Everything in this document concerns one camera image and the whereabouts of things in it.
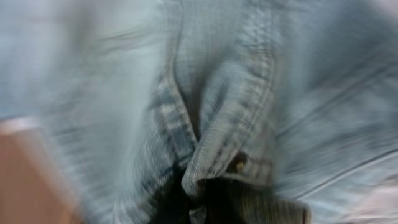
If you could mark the beige pink shorts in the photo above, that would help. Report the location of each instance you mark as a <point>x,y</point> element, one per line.
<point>379,205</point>

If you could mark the light blue denim shorts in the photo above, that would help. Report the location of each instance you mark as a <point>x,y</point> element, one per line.
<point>217,93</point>

